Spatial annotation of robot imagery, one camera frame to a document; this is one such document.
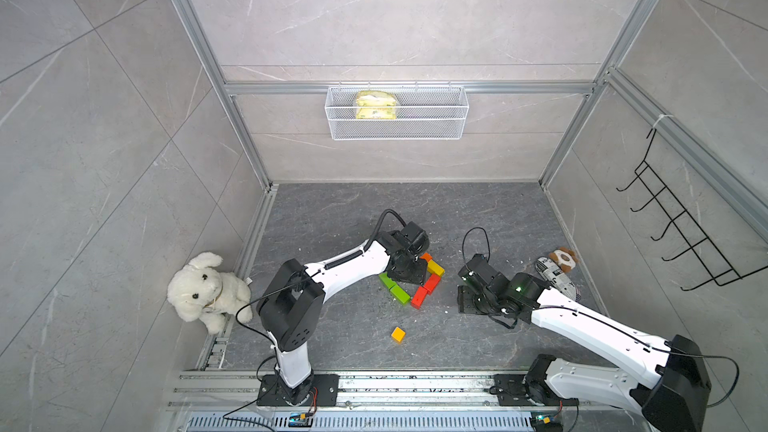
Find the white wire mesh basket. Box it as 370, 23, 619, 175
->
324, 85, 469, 141

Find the green block pair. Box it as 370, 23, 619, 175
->
389, 285, 411, 304
378, 273, 398, 290

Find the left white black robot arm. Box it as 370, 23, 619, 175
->
256, 221, 429, 405

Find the white plush toy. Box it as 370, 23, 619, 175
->
166, 252, 253, 335

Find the red block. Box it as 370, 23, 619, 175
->
410, 287, 430, 310
423, 274, 441, 295

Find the small orange-yellow cube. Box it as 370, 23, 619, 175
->
391, 327, 406, 343

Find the silver cylindrical object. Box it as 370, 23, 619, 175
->
534, 257, 581, 301

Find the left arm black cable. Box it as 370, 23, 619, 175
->
364, 208, 409, 253

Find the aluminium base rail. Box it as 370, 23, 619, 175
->
161, 370, 667, 432

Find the yellow rectangular block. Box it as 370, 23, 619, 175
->
427, 260, 445, 277

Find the brown white small toy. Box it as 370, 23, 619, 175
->
548, 248, 578, 273

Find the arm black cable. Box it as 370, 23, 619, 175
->
460, 226, 742, 409
364, 208, 409, 253

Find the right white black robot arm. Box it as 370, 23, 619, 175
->
458, 254, 712, 431

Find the yellow package in basket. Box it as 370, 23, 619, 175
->
354, 90, 400, 120

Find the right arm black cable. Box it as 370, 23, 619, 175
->
460, 226, 742, 409

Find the black wire hook rack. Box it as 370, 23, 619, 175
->
616, 128, 767, 292

